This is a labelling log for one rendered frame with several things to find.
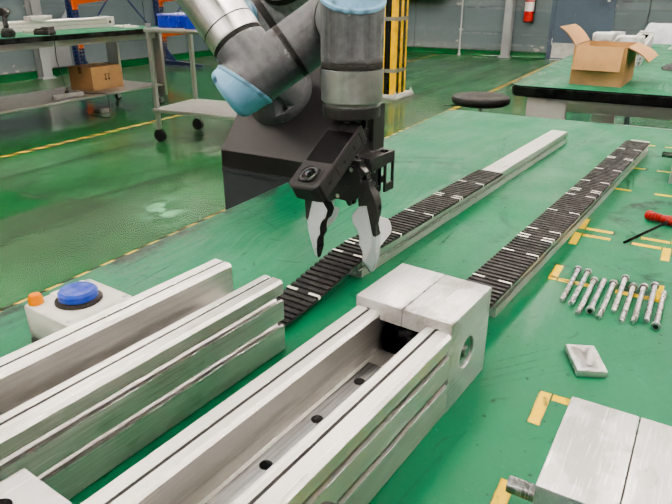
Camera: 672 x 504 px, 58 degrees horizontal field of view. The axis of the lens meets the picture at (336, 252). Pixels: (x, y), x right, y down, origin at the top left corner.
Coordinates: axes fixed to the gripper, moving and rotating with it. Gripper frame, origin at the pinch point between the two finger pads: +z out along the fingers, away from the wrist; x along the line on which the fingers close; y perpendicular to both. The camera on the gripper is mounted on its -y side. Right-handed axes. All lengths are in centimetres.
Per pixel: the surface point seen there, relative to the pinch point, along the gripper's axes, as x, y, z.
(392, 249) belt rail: -1.8, 10.6, 1.9
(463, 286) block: -21.7, -10.6, -6.4
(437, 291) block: -20.1, -13.0, -6.4
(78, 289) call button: 12.5, -30.1, -4.3
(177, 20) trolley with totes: 335, 271, -11
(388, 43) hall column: 314, 548, 22
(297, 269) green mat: 6.9, -0.8, 3.1
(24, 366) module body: 2.2, -41.8, -5.1
